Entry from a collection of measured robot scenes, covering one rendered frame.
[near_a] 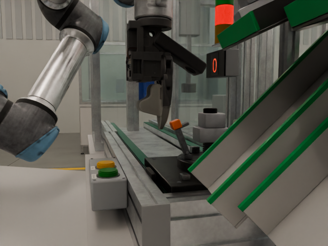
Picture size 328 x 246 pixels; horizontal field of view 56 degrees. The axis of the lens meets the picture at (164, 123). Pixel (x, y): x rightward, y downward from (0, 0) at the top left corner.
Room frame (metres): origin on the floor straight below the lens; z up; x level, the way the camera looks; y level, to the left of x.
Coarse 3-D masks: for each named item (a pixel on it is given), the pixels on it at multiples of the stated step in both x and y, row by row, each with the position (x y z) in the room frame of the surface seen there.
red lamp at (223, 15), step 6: (216, 6) 0.86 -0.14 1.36; (222, 6) 0.85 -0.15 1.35; (228, 6) 0.84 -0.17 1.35; (216, 12) 0.86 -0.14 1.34; (222, 12) 0.85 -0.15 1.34; (228, 12) 0.84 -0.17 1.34; (216, 18) 0.86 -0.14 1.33; (222, 18) 0.85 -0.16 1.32; (228, 18) 0.84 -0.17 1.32; (216, 24) 0.86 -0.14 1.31
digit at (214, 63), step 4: (212, 56) 0.88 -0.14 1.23; (216, 56) 0.85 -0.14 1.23; (212, 60) 0.88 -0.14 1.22; (216, 60) 0.85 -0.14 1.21; (212, 64) 0.88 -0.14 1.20; (216, 64) 0.85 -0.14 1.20; (212, 68) 0.87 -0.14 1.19; (216, 68) 0.85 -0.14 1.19; (212, 72) 0.87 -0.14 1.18; (216, 72) 0.85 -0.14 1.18
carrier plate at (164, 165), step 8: (144, 160) 0.74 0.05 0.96; (152, 160) 0.71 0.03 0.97; (160, 160) 0.71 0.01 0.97; (168, 160) 0.71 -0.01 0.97; (176, 160) 0.71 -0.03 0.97; (152, 168) 0.65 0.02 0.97; (160, 168) 0.63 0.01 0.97; (168, 168) 0.63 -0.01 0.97; (176, 168) 0.63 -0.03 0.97; (160, 176) 0.58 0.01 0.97; (168, 176) 0.57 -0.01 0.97; (176, 176) 0.57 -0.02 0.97; (192, 176) 0.57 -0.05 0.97; (168, 184) 0.53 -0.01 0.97; (176, 184) 0.52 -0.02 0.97; (184, 184) 0.52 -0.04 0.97; (192, 184) 0.52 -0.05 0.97; (200, 184) 0.52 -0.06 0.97; (168, 192) 0.52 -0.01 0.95
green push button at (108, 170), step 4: (104, 168) 0.62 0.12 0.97; (108, 168) 0.62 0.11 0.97; (112, 168) 0.62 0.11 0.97; (116, 168) 0.62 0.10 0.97; (100, 172) 0.60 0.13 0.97; (104, 172) 0.60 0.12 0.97; (108, 172) 0.60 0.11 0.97; (112, 172) 0.60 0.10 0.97; (116, 172) 0.61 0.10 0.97; (100, 176) 0.60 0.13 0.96; (104, 176) 0.60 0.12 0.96; (108, 176) 0.60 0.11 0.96; (112, 176) 0.60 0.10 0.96
